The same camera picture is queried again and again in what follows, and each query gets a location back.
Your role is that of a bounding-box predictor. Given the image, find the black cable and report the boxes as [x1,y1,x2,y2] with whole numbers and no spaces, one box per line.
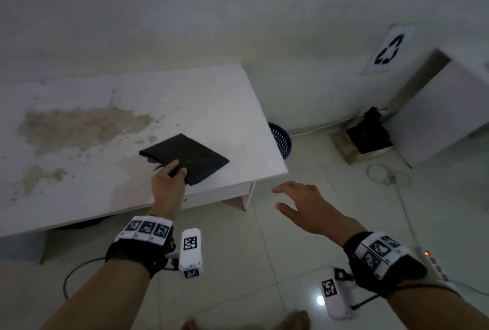
[351,283,461,310]
[63,256,116,300]

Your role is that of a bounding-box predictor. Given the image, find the black wristband with marker tags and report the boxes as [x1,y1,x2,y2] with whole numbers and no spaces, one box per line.
[105,215,176,279]
[342,231,428,299]

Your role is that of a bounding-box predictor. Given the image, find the white wall cable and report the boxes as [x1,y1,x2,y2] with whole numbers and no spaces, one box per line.
[290,115,360,138]

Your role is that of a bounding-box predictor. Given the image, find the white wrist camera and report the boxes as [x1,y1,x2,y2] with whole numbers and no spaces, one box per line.
[178,228,203,280]
[320,268,356,321]

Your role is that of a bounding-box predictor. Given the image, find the white table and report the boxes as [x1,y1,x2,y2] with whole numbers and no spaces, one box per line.
[0,64,289,265]

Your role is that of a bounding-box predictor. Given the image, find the person's right hand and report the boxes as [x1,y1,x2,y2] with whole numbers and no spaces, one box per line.
[271,181,368,247]

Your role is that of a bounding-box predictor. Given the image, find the white power strip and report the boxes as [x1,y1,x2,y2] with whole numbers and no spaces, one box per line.
[418,247,452,283]

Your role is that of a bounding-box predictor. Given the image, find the coiled white cable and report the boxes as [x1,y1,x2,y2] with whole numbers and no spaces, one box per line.
[366,163,412,187]

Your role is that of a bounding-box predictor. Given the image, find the person's right forearm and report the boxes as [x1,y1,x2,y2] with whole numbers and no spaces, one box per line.
[385,279,489,330]

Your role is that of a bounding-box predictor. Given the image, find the cardboard box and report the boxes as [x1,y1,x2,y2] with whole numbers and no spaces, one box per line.
[335,126,394,166]

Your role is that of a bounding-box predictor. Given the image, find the blue plastic basket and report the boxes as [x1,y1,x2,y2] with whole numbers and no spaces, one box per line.
[268,122,293,161]

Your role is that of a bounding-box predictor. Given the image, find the black device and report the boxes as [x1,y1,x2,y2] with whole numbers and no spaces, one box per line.
[346,107,393,155]

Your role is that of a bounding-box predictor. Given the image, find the black cloth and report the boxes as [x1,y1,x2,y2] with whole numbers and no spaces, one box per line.
[139,133,230,186]

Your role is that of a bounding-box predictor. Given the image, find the white cabinet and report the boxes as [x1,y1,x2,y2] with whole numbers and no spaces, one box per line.
[385,48,489,168]

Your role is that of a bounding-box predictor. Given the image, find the person's left forearm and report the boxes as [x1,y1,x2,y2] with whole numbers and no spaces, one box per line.
[40,258,152,330]

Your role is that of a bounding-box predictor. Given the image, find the person's right foot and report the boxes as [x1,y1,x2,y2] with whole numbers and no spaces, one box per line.
[274,310,311,330]

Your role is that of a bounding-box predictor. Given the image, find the person's left hand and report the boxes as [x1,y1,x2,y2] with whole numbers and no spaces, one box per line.
[150,160,188,222]

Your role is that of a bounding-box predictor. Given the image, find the white recycling sign sheet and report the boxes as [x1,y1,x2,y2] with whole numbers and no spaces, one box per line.
[360,24,418,75]

